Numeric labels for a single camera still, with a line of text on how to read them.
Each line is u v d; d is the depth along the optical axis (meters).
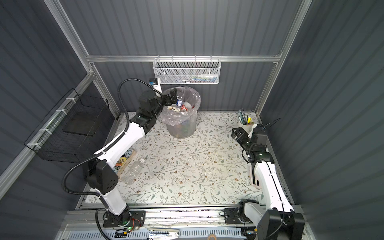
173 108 0.89
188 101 0.92
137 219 0.72
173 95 0.70
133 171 0.90
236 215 0.73
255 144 0.60
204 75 0.91
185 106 0.93
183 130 0.99
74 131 0.74
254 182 0.82
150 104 0.58
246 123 1.04
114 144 0.50
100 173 0.44
